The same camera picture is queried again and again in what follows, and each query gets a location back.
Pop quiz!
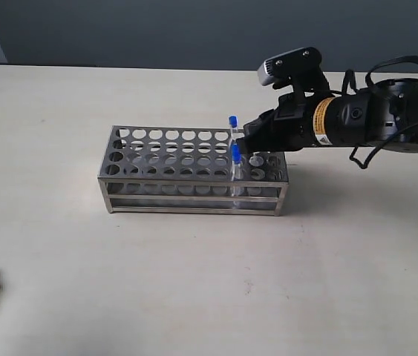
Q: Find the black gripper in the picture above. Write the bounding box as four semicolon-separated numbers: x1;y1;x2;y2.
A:
236;93;336;154

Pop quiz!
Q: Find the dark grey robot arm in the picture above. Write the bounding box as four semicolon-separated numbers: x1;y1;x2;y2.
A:
236;78;418;154

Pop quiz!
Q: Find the blue-capped test tube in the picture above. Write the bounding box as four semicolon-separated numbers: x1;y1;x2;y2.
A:
228;115;239;147
231;143;244;197

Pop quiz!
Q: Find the stainless steel test tube rack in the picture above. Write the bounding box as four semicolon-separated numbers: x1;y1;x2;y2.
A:
98;125;289;216

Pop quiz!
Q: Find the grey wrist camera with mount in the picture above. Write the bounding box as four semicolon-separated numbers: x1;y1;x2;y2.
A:
257;47;330;93

